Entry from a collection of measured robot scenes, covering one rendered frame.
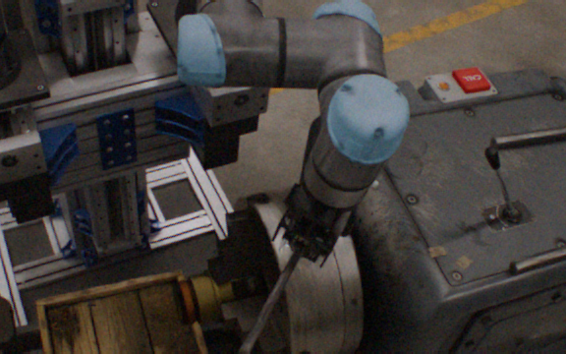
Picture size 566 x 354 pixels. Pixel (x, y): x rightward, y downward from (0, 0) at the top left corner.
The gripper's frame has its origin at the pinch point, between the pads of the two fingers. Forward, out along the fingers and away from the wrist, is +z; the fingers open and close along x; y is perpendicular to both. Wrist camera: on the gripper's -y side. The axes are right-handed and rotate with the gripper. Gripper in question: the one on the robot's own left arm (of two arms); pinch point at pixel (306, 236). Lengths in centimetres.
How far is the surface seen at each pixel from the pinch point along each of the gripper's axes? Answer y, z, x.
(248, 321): 7.4, 22.2, -1.8
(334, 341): 4.5, 19.3, 12.0
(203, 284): 5.8, 21.9, -11.1
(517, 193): -30.4, 7.8, 28.3
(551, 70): -235, 163, 71
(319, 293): 1.3, 12.2, 5.9
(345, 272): -3.4, 11.3, 7.9
